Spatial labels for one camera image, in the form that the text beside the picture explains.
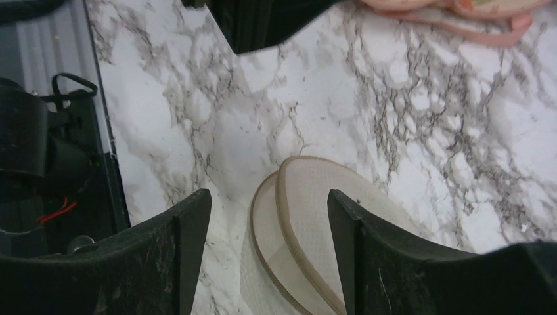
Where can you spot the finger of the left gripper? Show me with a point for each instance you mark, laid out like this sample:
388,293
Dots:
252,25

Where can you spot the beige mesh laundry bag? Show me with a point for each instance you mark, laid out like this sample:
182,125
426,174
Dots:
291,233

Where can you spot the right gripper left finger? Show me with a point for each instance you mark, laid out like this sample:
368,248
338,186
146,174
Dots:
150,268

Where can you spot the floral orange sleep mask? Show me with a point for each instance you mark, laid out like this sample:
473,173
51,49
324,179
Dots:
516,14

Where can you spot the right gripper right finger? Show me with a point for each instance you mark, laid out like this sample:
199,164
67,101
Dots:
385,269

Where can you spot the black metal base rail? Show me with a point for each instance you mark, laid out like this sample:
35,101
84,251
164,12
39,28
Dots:
82,200

